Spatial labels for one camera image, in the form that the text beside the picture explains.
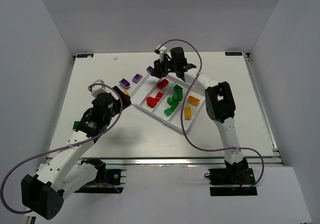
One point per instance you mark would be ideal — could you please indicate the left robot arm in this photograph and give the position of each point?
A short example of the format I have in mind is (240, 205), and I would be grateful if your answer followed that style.
(45, 192)

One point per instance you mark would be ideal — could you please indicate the blue table label left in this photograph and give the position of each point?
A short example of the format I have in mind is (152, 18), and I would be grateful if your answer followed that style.
(85, 55)

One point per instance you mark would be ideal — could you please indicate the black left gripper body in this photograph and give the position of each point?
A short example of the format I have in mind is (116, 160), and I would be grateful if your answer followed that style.
(120, 100)

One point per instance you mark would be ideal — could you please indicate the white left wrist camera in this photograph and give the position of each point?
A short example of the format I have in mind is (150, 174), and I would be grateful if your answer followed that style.
(98, 88)

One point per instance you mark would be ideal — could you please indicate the red round lego brick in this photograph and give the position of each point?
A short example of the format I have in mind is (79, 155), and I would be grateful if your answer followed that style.
(151, 102)

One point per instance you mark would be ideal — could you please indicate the blue table label right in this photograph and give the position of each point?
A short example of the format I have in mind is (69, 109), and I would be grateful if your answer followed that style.
(233, 53)

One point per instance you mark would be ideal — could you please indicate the yellow curved lego brick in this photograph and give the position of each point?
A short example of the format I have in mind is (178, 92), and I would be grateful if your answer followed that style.
(187, 113)

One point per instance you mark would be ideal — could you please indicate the blue table label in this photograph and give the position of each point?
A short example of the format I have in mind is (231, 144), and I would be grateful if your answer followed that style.
(85, 55)
(233, 53)

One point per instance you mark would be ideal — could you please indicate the green studded lego plate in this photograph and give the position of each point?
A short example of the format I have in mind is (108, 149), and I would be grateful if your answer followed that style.
(178, 89)

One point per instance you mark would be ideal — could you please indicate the red wedge lego brick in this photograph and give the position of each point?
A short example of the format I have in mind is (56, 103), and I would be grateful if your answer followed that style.
(159, 96)

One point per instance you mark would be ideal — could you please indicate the purple round lego brick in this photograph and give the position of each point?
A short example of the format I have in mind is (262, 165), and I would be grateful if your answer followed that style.
(124, 83)

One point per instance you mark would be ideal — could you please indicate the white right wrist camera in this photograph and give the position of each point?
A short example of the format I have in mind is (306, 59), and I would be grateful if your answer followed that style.
(161, 50)

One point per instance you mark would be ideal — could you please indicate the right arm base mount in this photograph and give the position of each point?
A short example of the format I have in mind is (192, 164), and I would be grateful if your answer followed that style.
(221, 185)

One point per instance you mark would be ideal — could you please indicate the yellow lego brick from stack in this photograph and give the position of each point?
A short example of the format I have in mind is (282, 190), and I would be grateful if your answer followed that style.
(193, 101)

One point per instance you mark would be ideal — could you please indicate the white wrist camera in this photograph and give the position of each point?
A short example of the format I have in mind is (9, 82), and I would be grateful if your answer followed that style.
(98, 88)
(161, 50)

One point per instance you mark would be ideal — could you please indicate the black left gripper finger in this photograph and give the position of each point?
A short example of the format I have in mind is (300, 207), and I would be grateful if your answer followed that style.
(123, 99)
(118, 109)

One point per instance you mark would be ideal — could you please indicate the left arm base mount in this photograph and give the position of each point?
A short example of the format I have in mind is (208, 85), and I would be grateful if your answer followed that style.
(106, 180)

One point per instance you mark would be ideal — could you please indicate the white divided sorting tray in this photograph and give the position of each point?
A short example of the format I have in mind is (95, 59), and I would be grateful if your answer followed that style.
(148, 88)

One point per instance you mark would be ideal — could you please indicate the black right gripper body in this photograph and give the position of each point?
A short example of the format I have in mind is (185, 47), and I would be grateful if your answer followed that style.
(160, 69)

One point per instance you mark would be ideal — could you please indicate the small purple lego brick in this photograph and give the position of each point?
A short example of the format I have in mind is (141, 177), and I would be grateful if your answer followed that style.
(137, 78)

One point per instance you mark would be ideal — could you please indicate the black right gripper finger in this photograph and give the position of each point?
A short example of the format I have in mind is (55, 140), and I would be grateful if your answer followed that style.
(157, 66)
(159, 75)

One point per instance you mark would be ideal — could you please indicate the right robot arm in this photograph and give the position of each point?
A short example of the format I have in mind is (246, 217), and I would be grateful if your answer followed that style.
(219, 104)

